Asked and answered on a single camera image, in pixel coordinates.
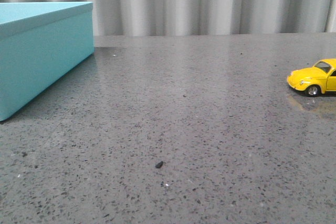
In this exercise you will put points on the yellow toy beetle car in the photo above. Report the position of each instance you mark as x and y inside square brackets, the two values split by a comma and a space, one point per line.
[315, 80]

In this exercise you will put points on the small black debris chip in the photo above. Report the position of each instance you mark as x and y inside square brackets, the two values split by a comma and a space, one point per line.
[159, 165]

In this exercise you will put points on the light blue plastic box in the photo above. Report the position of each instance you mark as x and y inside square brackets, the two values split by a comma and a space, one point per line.
[40, 42]

